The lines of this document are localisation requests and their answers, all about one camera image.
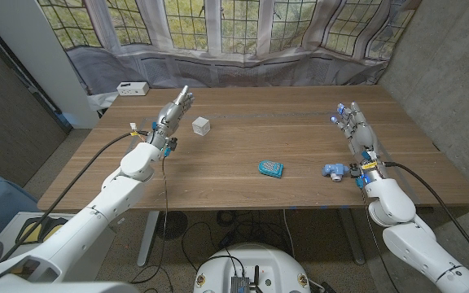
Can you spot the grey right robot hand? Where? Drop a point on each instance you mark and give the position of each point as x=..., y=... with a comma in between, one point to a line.
x=362, y=136

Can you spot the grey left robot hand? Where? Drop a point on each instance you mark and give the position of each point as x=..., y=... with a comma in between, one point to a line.
x=171, y=114

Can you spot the blue toy camera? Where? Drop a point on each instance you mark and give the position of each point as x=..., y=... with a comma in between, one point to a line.
x=334, y=170

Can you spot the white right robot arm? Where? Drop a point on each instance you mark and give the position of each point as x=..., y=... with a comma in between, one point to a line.
x=413, y=244

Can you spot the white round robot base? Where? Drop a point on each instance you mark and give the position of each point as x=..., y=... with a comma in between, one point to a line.
x=251, y=260

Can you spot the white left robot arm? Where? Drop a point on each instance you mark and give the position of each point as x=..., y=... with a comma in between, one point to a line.
x=75, y=240

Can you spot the white cube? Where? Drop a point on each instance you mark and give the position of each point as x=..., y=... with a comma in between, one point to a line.
x=201, y=126

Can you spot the white power strip box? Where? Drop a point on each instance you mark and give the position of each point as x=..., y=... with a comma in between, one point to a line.
x=132, y=88

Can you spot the printed window backdrop cloth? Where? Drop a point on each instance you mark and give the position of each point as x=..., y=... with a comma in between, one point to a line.
x=238, y=40

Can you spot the grey table leg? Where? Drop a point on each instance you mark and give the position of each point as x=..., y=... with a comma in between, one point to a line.
x=352, y=240

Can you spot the round black floor disc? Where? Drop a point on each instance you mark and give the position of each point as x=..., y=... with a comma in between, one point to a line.
x=172, y=224

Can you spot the white table leg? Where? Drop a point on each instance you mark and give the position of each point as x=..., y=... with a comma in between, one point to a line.
x=147, y=240

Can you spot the white partition panel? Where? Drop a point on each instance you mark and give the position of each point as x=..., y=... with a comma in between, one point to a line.
x=43, y=53

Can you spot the yellow black foot pedal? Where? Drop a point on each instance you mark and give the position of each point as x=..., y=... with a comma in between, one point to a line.
x=51, y=232

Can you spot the grey electronics box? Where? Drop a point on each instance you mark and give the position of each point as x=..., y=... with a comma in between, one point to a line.
x=239, y=285

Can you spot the white floor board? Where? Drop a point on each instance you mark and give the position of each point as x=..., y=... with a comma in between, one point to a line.
x=8, y=232

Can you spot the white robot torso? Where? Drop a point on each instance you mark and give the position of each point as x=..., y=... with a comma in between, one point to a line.
x=55, y=289

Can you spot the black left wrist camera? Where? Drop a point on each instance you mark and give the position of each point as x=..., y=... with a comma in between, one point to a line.
x=172, y=143

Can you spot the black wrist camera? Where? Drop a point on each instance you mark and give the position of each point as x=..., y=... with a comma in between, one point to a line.
x=355, y=171
x=172, y=143

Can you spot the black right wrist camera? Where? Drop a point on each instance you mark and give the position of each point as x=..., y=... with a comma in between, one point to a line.
x=355, y=171

